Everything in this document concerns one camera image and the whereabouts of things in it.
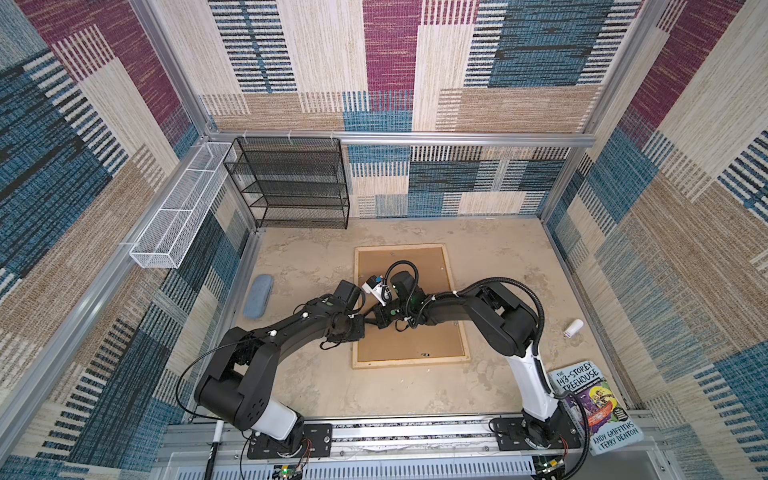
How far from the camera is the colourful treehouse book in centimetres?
73

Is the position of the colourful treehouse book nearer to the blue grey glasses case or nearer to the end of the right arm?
the end of the right arm

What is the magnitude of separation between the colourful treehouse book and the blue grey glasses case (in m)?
0.85

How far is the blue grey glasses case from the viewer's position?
37.8 inches
